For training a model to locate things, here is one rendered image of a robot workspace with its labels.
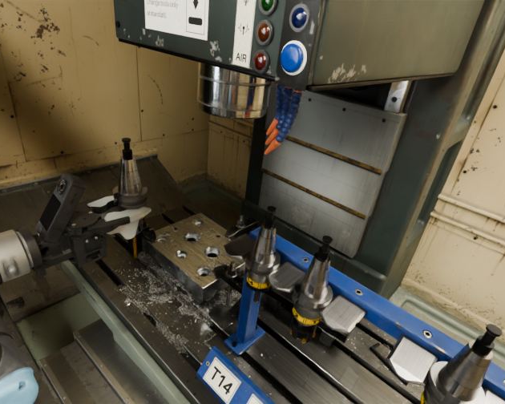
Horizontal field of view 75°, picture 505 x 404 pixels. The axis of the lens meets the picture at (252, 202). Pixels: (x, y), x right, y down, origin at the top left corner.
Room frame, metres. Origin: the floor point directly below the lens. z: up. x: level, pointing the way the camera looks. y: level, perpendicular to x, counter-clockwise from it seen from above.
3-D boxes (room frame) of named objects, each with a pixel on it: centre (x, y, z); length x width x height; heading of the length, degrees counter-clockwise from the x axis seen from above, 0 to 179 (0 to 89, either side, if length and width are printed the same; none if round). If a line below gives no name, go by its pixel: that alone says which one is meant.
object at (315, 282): (0.41, -0.12, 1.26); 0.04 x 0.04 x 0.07
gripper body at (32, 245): (0.45, 0.32, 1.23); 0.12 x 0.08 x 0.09; 141
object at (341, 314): (0.38, -0.16, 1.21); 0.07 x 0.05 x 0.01; 141
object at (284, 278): (0.45, -0.08, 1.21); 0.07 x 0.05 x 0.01; 141
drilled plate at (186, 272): (0.80, 0.14, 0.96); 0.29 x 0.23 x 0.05; 51
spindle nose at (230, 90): (0.76, 0.07, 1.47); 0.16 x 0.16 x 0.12
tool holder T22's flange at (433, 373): (0.27, -0.29, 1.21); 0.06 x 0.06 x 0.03
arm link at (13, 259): (0.39, 0.37, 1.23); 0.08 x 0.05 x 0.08; 51
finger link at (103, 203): (0.56, 0.28, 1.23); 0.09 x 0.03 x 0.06; 154
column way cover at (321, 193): (1.10, -0.21, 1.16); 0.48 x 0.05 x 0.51; 51
